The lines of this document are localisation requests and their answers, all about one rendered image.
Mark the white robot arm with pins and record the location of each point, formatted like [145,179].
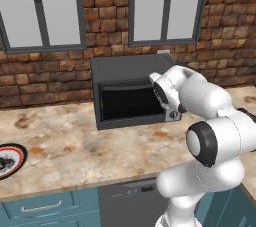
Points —
[213,104]

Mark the dark grey toaster oven door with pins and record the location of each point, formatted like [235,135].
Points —
[130,124]

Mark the dark grey toaster oven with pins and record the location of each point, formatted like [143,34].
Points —
[130,67]

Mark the silver toaster oven knob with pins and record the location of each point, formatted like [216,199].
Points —
[173,115]

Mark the white plate with black rim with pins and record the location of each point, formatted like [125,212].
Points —
[19,156]

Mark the teal cupboard door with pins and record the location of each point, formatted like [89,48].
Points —
[66,220]
[230,209]

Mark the grey framed window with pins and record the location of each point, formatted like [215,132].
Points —
[60,7]
[150,7]

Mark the grey dishwasher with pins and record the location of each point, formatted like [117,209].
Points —
[126,207]

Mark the teal drawer front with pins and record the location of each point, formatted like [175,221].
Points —
[50,201]

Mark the white wall outlet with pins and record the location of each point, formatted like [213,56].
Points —
[163,52]

